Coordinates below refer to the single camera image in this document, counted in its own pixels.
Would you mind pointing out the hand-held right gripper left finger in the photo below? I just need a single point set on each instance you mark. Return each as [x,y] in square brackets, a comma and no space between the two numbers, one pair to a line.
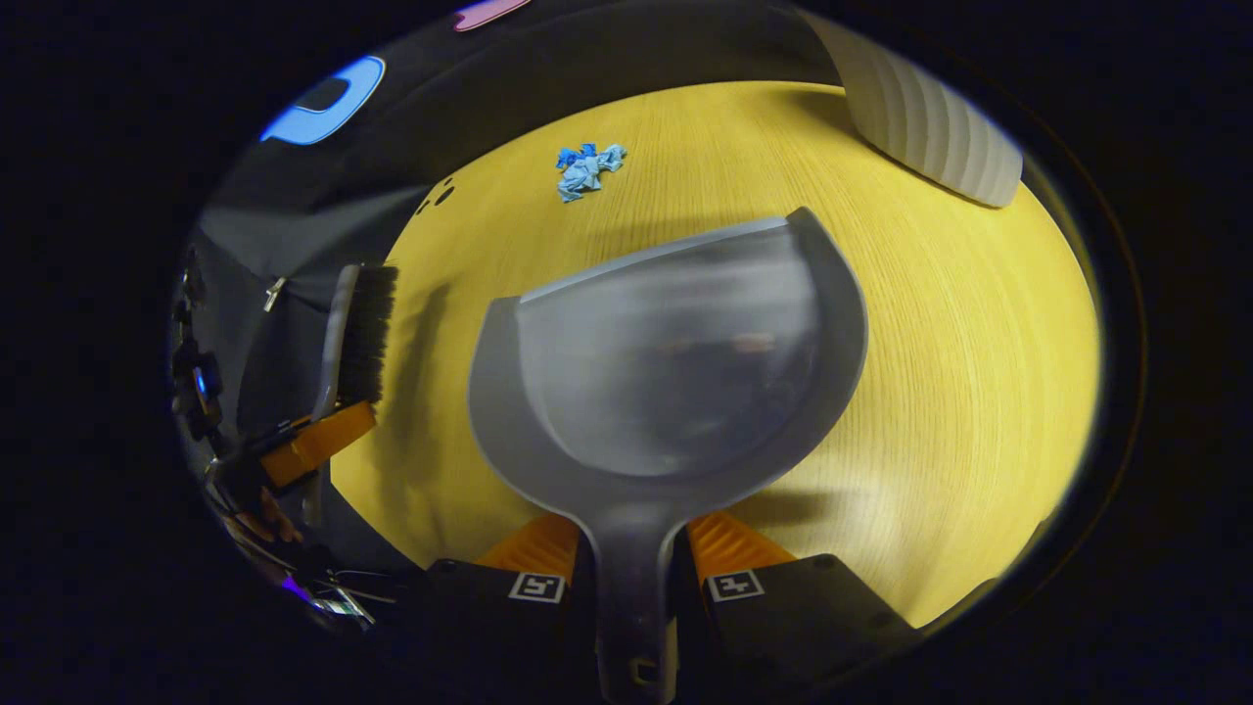
[480,617]

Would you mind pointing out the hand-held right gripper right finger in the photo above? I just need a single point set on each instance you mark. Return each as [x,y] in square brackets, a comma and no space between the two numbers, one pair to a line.
[803,617]

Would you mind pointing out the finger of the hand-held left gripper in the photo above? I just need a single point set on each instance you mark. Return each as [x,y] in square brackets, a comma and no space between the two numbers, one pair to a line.
[318,446]

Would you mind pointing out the small grey broom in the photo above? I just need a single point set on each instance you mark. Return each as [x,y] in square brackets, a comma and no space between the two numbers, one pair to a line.
[367,333]

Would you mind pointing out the grey dustpan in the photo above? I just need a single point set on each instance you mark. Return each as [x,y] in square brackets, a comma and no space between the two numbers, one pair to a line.
[666,362]

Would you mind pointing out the blue paper trash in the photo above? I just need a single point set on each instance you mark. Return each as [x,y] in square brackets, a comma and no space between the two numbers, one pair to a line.
[582,174]

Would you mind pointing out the white ribbed garbage bin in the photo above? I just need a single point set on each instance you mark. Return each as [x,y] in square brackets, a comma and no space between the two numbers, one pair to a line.
[930,117]

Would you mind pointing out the yellow wooden desktop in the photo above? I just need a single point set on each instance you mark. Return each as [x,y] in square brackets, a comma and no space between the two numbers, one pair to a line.
[959,372]

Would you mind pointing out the white cloth clip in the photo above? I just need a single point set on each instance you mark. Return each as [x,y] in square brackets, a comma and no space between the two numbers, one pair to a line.
[275,292]

